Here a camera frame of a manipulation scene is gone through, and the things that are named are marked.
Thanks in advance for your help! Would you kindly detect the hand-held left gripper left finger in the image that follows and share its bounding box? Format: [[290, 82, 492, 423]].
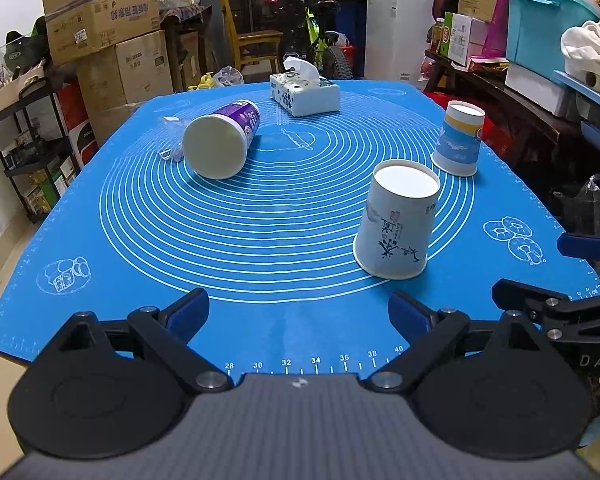
[[44, 287, 234, 395]]

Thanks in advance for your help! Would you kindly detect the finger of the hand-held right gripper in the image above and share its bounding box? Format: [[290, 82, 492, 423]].
[[556, 232, 600, 261], [491, 277, 600, 344]]

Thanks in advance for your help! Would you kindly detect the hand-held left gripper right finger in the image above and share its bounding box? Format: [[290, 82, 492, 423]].
[[361, 290, 552, 394]]

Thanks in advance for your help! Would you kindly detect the purple paper cup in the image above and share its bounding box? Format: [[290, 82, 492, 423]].
[[181, 99, 262, 180]]

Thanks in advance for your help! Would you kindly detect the white ink-print paper cup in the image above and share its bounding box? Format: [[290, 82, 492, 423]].
[[352, 159, 441, 281]]

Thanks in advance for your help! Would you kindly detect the blue and white paper cup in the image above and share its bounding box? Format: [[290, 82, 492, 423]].
[[431, 101, 486, 177]]

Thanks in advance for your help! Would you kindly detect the blue silicone mat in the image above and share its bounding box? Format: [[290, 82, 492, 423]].
[[0, 80, 600, 386]]

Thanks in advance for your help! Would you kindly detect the dark wooden side table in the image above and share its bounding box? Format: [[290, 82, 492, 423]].
[[422, 50, 588, 171]]

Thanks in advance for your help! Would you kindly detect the white flat box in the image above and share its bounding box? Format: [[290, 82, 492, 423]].
[[505, 62, 581, 117]]

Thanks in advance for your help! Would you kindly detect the clear plastic wrapper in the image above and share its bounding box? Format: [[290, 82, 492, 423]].
[[157, 115, 188, 163]]

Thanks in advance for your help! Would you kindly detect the cream cloth bundle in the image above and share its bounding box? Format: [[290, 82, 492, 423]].
[[560, 20, 600, 82]]

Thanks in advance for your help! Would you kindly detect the red and black box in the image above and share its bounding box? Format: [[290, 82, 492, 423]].
[[55, 84, 99, 168]]

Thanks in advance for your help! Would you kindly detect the light blue storage bin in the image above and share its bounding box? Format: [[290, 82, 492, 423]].
[[503, 0, 600, 79]]

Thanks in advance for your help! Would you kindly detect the black metal shelf rack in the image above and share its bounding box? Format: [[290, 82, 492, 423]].
[[0, 77, 83, 224]]

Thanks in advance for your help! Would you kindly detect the pink bag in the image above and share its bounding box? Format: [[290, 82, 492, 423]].
[[482, 0, 510, 59]]

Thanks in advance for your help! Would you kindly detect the white patterned tissue box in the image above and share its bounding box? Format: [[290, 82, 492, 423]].
[[269, 57, 341, 117]]

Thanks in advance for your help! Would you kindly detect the clear plastic bag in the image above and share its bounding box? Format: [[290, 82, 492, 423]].
[[213, 65, 245, 86]]

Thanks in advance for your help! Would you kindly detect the white and green carton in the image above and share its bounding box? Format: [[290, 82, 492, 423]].
[[440, 12, 488, 67]]

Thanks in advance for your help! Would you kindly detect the brown cardboard box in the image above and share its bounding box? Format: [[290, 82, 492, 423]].
[[76, 30, 174, 146]]

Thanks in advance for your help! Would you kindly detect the wooden chair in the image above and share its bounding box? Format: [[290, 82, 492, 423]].
[[219, 0, 284, 78]]

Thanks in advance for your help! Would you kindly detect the small open cardboard box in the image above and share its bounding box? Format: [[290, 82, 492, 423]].
[[0, 62, 48, 118]]

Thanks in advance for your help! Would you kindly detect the white chest freezer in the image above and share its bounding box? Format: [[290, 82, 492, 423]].
[[365, 0, 438, 83]]

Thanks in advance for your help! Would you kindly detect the green and black bicycle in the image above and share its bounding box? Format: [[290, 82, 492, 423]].
[[250, 0, 354, 81]]

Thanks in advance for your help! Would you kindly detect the large open cardboard box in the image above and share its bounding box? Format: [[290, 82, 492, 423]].
[[41, 0, 161, 66]]

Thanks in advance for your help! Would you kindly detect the dark green cap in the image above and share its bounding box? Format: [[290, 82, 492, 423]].
[[4, 16, 49, 80]]

